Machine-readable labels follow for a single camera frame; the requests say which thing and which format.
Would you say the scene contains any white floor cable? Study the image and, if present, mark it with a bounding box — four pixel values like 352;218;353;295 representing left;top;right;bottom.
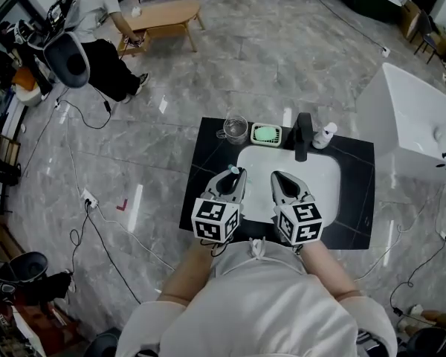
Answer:
94;205;176;272

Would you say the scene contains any black chair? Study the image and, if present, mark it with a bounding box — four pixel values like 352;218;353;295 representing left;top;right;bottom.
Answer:
413;8;446;65

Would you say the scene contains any person's right forearm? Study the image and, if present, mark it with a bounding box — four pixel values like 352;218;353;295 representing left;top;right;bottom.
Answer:
299;241;363;301

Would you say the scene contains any teal toothbrush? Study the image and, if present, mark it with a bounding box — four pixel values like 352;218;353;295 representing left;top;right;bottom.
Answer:
227;164;249;193

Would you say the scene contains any wooden coffee table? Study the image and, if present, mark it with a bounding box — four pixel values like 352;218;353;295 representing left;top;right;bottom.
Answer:
116;0;207;57

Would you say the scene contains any white power strip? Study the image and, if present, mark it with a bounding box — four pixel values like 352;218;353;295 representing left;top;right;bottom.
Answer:
80;187;100;209

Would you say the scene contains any person's left forearm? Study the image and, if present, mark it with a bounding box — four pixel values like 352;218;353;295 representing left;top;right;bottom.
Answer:
158;239;216;306

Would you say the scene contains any white sink basin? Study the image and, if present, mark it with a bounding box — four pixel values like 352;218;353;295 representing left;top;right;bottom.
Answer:
236;144;342;225

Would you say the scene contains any white bathtub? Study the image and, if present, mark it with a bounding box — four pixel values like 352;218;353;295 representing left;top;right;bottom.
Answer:
355;62;446;186

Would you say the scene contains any black faucet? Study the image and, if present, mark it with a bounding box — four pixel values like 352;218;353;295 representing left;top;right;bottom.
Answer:
284;112;315;163

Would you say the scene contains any black floor cable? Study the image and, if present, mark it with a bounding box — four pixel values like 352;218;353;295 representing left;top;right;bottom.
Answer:
68;200;142;306

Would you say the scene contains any person's white shirt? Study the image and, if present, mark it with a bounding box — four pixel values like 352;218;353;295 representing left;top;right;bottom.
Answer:
114;236;399;357

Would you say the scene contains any green soap dish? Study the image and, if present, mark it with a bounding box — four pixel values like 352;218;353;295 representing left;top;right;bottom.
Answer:
249;122;283;148

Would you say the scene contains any black round stool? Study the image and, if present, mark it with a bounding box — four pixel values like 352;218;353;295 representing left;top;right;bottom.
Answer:
7;251;50;283

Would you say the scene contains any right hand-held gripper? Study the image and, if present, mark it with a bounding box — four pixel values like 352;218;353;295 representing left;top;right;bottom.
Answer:
270;170;324;246

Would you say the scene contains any grey shell chair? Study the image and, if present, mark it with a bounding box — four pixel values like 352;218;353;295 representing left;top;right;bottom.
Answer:
42;30;91;89

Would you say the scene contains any clear glass cup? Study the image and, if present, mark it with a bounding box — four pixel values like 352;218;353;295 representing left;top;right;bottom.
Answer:
216;115;250;146

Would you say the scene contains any white pump bottle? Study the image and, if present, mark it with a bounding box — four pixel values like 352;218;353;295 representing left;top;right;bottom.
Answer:
311;121;338;150

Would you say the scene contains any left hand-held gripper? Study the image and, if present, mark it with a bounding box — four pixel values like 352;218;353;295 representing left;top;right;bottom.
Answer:
190;167;248;245

